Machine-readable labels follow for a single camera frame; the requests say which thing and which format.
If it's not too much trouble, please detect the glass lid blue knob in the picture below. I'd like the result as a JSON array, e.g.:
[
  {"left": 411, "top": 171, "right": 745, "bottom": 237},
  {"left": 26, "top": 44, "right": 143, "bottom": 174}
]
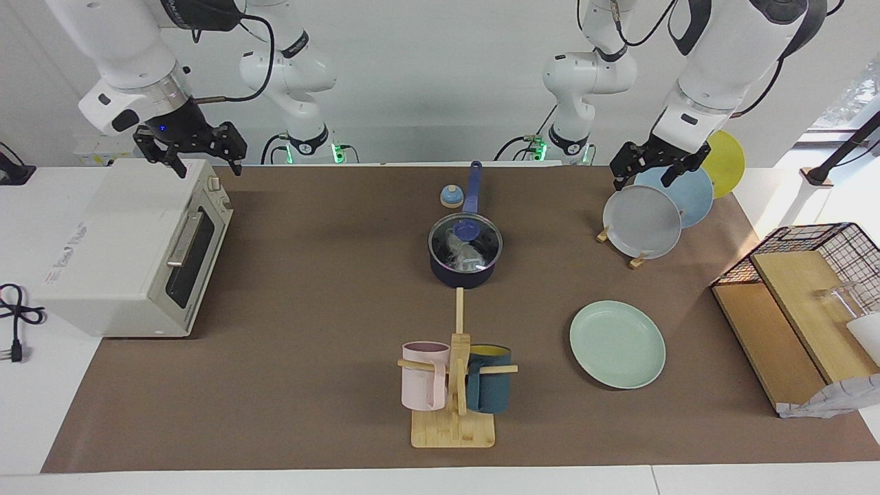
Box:
[{"left": 428, "top": 213, "right": 503, "bottom": 272}]

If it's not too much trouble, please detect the light blue plate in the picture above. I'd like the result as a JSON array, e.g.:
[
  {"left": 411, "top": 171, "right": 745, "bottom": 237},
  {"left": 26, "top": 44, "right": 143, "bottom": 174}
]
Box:
[{"left": 634, "top": 164, "right": 714, "bottom": 229}]

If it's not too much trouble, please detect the grey plate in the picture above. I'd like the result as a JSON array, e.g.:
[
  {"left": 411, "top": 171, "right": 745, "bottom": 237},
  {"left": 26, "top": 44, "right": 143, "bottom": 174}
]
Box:
[{"left": 603, "top": 184, "right": 683, "bottom": 260}]

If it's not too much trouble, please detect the yellow plate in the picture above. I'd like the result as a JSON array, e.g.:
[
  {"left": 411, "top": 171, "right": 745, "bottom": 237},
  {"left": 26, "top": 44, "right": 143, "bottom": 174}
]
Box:
[{"left": 698, "top": 129, "right": 746, "bottom": 199}]

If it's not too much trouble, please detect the wooden plate rack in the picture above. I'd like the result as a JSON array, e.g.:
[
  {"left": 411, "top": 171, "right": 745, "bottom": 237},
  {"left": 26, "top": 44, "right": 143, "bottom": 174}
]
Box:
[{"left": 596, "top": 225, "right": 648, "bottom": 270}]

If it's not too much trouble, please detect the green plate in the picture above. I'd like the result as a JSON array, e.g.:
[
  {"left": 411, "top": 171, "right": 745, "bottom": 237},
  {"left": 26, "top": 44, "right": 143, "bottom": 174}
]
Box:
[{"left": 569, "top": 300, "right": 666, "bottom": 390}]

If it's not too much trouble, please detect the beige toaster oven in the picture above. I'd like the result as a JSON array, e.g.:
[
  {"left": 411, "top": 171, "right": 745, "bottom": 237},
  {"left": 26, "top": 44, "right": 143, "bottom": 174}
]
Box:
[{"left": 31, "top": 159, "right": 233, "bottom": 338}]

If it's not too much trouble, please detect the black device on table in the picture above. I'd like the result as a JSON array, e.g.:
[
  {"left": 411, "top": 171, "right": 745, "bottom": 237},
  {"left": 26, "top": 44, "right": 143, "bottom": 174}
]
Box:
[{"left": 0, "top": 142, "right": 36, "bottom": 185}]

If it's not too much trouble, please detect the brown table mat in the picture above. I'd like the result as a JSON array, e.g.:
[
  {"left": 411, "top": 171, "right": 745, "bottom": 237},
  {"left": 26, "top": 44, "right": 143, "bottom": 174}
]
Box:
[{"left": 41, "top": 165, "right": 880, "bottom": 474}]

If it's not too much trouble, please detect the black stand wooden base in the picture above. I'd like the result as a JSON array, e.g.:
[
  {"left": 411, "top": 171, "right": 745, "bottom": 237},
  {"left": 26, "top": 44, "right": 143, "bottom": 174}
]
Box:
[{"left": 801, "top": 110, "right": 880, "bottom": 186}]

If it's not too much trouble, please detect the clear glass beaker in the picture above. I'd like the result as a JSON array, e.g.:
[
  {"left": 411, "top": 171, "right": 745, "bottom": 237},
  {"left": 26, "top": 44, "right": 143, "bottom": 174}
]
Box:
[{"left": 815, "top": 282, "right": 868, "bottom": 324}]

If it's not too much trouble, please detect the teal mug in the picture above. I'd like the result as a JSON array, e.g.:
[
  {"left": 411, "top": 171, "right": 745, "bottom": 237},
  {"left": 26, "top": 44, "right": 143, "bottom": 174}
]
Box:
[{"left": 466, "top": 344, "right": 512, "bottom": 414}]

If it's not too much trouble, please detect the white container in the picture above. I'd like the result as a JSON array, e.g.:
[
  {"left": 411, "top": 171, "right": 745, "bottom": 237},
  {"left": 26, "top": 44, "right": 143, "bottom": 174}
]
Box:
[{"left": 846, "top": 313, "right": 880, "bottom": 365}]

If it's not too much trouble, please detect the white crumpled bag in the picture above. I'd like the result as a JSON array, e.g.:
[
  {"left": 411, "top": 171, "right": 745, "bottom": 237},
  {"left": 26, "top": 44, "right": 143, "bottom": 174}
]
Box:
[{"left": 777, "top": 373, "right": 880, "bottom": 419}]

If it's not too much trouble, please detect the pink mug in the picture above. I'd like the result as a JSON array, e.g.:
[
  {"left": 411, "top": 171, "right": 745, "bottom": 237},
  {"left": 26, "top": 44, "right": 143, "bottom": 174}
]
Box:
[{"left": 401, "top": 342, "right": 451, "bottom": 412}]

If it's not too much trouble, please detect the wooden mug tree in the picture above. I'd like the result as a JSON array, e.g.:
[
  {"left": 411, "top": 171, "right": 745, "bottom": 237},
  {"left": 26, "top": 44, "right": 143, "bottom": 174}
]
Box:
[{"left": 397, "top": 287, "right": 518, "bottom": 449}]

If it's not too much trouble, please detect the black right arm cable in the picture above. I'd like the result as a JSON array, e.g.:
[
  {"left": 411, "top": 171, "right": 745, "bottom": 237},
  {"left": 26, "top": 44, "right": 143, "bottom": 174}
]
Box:
[{"left": 155, "top": 0, "right": 276, "bottom": 104}]

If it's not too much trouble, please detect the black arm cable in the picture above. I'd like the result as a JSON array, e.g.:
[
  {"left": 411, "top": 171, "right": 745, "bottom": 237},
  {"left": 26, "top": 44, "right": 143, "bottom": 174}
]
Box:
[
  {"left": 155, "top": 0, "right": 276, "bottom": 104},
  {"left": 605, "top": 0, "right": 843, "bottom": 121}
]

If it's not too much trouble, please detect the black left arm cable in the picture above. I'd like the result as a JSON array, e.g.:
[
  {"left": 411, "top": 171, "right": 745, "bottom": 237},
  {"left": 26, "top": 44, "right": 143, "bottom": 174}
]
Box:
[{"left": 605, "top": 0, "right": 843, "bottom": 121}]

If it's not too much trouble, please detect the black pot blue handle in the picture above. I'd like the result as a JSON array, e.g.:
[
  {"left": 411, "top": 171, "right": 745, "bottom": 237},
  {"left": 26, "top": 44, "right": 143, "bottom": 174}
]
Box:
[{"left": 428, "top": 161, "right": 503, "bottom": 289}]

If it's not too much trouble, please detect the wooden shelf with wire basket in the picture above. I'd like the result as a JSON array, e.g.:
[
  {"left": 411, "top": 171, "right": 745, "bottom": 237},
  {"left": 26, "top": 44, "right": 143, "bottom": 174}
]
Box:
[{"left": 710, "top": 222, "right": 880, "bottom": 413}]

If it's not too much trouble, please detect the black power cord plug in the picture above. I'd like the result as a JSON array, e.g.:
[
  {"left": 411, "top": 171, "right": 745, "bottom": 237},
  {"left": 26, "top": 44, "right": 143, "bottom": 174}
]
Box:
[{"left": 0, "top": 283, "right": 46, "bottom": 363}]

